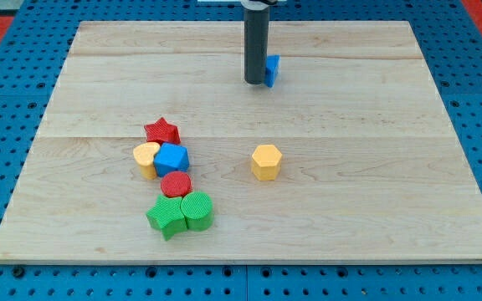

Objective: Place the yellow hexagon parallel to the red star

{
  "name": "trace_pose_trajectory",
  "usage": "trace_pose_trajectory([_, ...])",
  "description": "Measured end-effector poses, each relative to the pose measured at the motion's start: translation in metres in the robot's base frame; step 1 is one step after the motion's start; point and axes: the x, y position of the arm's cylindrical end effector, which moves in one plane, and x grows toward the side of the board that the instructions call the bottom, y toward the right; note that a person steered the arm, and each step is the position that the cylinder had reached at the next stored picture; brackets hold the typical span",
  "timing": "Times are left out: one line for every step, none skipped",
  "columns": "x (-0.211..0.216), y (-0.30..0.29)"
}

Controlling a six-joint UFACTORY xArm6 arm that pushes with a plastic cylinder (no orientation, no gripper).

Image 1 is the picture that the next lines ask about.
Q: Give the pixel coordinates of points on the yellow hexagon block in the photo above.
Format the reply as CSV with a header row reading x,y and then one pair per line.
x,y
266,162

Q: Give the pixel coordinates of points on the red star block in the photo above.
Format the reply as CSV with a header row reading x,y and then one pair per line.
x,y
161,131

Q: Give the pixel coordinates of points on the green star block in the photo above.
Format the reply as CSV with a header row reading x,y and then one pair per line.
x,y
166,216

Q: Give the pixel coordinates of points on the blue cube block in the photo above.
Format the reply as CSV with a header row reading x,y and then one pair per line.
x,y
171,157

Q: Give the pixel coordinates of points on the green cylinder block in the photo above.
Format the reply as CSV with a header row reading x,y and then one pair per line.
x,y
197,208

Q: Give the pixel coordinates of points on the red cylinder block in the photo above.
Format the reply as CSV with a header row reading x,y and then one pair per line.
x,y
176,183

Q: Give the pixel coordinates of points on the blue triangle block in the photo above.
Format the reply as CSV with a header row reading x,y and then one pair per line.
x,y
271,70

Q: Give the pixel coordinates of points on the yellow heart block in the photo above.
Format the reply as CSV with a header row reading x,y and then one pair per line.
x,y
144,155

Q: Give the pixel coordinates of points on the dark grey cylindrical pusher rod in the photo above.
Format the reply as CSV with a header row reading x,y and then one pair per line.
x,y
256,30

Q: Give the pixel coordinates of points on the light wooden board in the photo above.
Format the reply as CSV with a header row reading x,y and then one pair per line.
x,y
372,171

